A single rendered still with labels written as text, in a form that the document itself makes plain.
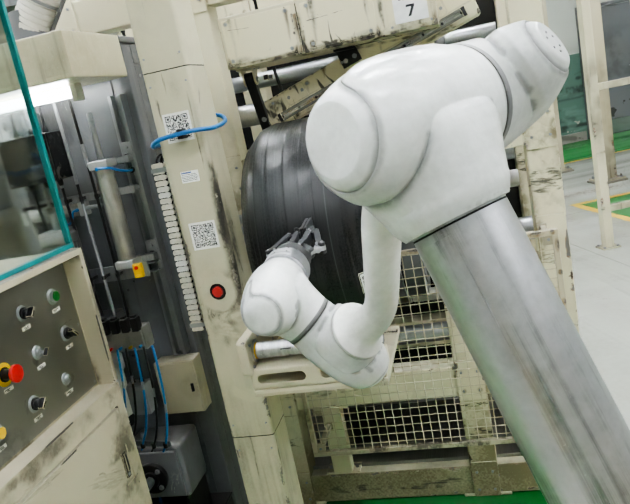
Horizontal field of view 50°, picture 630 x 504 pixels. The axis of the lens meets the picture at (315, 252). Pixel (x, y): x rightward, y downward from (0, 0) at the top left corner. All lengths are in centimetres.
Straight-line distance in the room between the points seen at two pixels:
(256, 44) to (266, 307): 105
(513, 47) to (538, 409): 36
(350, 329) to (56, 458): 80
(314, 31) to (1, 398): 121
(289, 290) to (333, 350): 13
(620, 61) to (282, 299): 1144
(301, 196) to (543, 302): 96
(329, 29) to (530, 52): 125
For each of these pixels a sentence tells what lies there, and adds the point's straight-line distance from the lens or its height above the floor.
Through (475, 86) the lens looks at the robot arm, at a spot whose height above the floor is 149.
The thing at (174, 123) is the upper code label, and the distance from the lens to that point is 180.
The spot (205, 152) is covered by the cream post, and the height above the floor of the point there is 143.
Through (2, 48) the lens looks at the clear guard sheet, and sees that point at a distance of 178.
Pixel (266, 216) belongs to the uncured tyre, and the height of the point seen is 127.
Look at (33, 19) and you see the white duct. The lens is 231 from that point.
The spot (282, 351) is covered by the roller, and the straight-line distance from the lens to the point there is 177.
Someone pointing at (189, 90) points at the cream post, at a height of 159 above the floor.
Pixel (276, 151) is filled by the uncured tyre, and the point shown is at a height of 141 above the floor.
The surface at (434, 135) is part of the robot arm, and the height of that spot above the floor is 146.
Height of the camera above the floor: 151
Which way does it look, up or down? 13 degrees down
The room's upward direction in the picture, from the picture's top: 11 degrees counter-clockwise
